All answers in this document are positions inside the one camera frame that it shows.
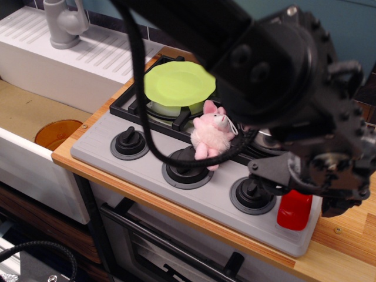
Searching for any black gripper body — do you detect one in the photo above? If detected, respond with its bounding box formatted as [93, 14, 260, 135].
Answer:
[247, 99, 375, 206]

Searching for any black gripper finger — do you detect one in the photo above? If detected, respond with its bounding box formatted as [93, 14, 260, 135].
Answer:
[321, 196, 361, 217]

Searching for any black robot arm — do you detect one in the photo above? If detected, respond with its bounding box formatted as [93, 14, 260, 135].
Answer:
[113, 1, 375, 217]

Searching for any red salmon toy block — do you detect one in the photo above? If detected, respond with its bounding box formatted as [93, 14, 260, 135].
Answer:
[277, 190, 313, 231]

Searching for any stainless steel pot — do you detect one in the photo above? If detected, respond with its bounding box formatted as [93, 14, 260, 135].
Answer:
[250, 129, 283, 152]

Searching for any right black stove knob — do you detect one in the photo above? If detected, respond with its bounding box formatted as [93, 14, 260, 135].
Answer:
[230, 176, 277, 216]

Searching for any black stove knob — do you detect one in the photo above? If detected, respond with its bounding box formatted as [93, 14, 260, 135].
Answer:
[162, 146, 214, 190]
[230, 176, 277, 216]
[110, 126, 149, 161]

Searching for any grey toy stove top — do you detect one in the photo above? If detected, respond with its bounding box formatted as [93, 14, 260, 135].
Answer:
[69, 67, 353, 259]

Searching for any pink plush toy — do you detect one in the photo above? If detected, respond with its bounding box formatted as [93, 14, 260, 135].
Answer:
[190, 100, 238, 160]

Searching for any middle black stove knob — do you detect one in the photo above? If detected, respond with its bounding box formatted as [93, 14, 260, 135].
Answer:
[162, 146, 214, 190]

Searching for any black burner grate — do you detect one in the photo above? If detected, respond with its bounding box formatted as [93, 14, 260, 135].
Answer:
[109, 55, 283, 171]

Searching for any lime green plate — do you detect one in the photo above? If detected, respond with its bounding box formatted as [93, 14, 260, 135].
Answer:
[144, 61, 216, 107]

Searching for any left black stove knob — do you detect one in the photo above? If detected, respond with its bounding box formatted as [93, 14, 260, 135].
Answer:
[110, 126, 149, 161]

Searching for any grey toy faucet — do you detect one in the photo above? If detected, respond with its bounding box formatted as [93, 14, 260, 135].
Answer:
[43, 0, 89, 49]

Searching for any white toy sink unit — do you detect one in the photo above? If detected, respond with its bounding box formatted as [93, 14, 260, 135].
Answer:
[0, 5, 165, 226]

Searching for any black braided cable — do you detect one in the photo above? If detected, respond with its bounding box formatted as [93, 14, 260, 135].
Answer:
[117, 5, 259, 172]

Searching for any oven door with handle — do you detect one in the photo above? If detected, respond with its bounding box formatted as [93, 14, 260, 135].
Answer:
[99, 198, 299, 281]

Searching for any black cable lower left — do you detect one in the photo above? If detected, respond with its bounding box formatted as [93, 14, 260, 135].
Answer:
[0, 240, 78, 282]

